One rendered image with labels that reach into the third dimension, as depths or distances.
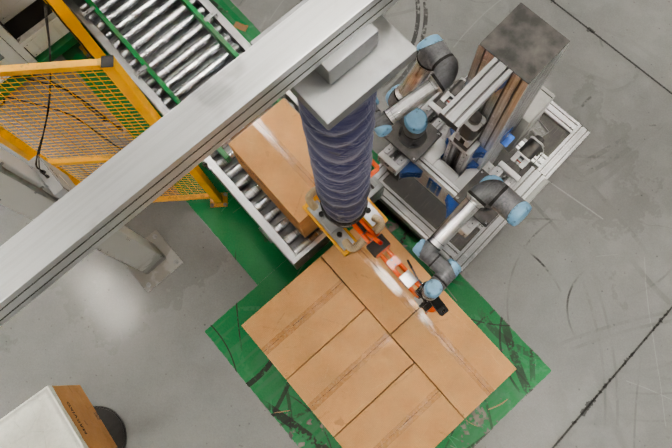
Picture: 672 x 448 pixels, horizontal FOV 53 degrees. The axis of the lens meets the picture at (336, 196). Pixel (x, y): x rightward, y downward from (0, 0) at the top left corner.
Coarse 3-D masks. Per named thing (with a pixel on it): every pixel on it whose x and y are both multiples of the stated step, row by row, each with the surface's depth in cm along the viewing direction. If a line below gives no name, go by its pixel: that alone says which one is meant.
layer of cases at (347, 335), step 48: (288, 288) 386; (336, 288) 385; (384, 288) 384; (288, 336) 379; (336, 336) 378; (384, 336) 377; (432, 336) 376; (480, 336) 375; (336, 384) 371; (384, 384) 371; (432, 384) 370; (480, 384) 369; (336, 432) 365; (384, 432) 364; (432, 432) 363
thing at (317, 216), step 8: (304, 208) 343; (320, 208) 342; (312, 216) 341; (320, 216) 339; (320, 224) 340; (328, 232) 338; (336, 232) 338; (344, 232) 338; (336, 240) 337; (352, 240) 337; (344, 248) 336
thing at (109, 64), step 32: (32, 64) 255; (64, 64) 255; (96, 64) 254; (0, 96) 281; (64, 96) 284; (128, 96) 281; (0, 128) 315; (64, 128) 319; (64, 160) 361; (96, 160) 360; (192, 192) 439; (224, 192) 458
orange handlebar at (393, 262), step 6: (372, 162) 335; (378, 168) 334; (372, 174) 334; (360, 222) 328; (354, 228) 328; (366, 228) 327; (360, 234) 326; (366, 240) 325; (390, 252) 323; (384, 258) 323; (390, 258) 322; (396, 258) 322; (390, 264) 321; (396, 264) 321; (402, 264) 322; (396, 270) 321; (414, 294) 318
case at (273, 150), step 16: (272, 112) 371; (288, 112) 370; (256, 128) 369; (272, 128) 368; (288, 128) 368; (240, 144) 367; (256, 144) 366; (272, 144) 366; (288, 144) 366; (304, 144) 365; (240, 160) 379; (256, 160) 364; (272, 160) 364; (288, 160) 363; (304, 160) 363; (256, 176) 366; (272, 176) 361; (288, 176) 361; (304, 176) 361; (272, 192) 359; (288, 192) 359; (304, 192) 358; (288, 208) 356; (304, 224) 365
